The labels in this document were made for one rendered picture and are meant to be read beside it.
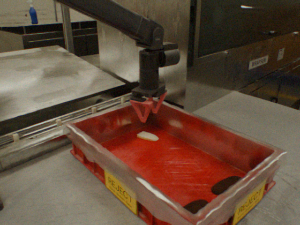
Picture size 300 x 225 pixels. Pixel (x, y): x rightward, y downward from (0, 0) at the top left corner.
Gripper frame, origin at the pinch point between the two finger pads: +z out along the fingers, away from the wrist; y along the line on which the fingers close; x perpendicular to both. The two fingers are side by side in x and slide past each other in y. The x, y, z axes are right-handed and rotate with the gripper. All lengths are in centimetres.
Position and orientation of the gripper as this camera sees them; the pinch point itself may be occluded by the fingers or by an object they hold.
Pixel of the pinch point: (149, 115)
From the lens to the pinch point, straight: 80.9
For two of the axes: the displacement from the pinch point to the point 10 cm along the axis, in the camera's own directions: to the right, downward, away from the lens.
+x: -8.8, -1.9, 4.3
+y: 4.7, -3.6, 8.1
